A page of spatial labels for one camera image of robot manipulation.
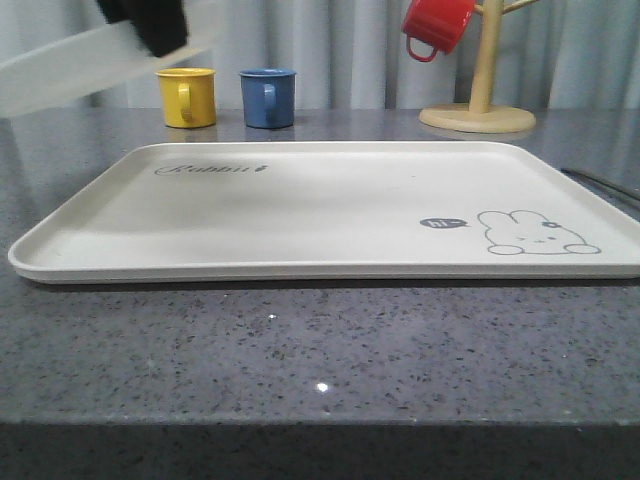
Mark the beige rabbit serving tray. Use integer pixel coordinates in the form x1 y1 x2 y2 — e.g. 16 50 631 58
8 141 639 284

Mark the wooden mug tree stand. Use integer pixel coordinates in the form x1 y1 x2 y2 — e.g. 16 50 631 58
419 0 536 134

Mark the white round plate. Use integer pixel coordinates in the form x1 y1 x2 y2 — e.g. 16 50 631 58
1 1 222 118

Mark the grey pleated curtain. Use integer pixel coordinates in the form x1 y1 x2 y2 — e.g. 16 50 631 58
1 1 639 109

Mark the silver metal chopstick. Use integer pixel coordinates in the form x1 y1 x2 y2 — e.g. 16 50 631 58
560 168 640 201

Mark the blue enamel mug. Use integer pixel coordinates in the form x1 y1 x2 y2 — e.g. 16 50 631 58
239 68 296 129

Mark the yellow enamel mug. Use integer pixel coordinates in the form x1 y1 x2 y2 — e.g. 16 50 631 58
156 68 217 129

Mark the red enamel mug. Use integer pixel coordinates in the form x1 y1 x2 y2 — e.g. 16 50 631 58
402 0 476 63

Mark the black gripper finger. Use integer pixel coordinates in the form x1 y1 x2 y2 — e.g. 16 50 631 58
97 0 189 57

